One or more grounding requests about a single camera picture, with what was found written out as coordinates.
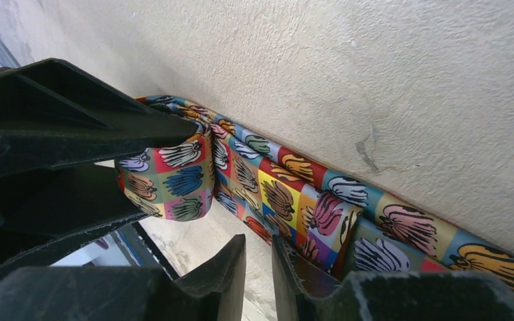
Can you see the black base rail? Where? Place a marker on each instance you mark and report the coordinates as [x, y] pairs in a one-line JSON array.
[[140, 250]]

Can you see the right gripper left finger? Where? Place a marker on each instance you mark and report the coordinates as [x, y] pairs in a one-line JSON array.
[[212, 291]]

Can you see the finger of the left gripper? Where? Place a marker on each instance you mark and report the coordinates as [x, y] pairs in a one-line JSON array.
[[46, 215], [55, 115]]

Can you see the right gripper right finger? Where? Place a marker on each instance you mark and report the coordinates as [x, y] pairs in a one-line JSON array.
[[305, 292]]

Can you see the colourful patterned tie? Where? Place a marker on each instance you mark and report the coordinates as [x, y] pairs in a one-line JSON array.
[[337, 222]]

